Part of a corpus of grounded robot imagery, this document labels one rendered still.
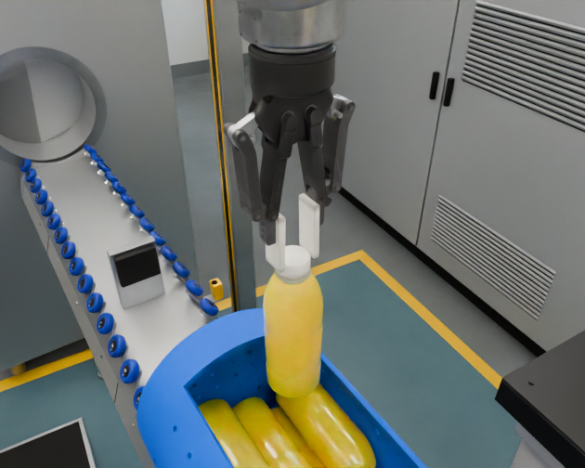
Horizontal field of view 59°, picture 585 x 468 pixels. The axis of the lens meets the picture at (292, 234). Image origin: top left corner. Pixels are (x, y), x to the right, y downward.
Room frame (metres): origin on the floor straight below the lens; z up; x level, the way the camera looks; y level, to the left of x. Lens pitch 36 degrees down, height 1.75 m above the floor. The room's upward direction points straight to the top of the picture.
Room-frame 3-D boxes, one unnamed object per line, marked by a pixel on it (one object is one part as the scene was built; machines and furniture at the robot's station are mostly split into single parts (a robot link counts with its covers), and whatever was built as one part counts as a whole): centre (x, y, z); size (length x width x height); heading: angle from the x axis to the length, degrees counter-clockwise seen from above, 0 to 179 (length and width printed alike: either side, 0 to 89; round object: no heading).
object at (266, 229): (0.43, 0.03, 1.45); 0.03 x 0.01 x 0.05; 124
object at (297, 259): (0.45, 0.00, 1.38); 0.04 x 0.04 x 0.02
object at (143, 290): (0.88, 0.34, 1.00); 0.10 x 0.04 x 0.15; 123
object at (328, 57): (0.46, 0.00, 1.58); 0.08 x 0.07 x 0.09; 124
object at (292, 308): (0.45, 0.00, 1.28); 0.07 x 0.07 x 0.19
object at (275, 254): (0.44, 0.02, 1.43); 0.03 x 0.01 x 0.07; 34
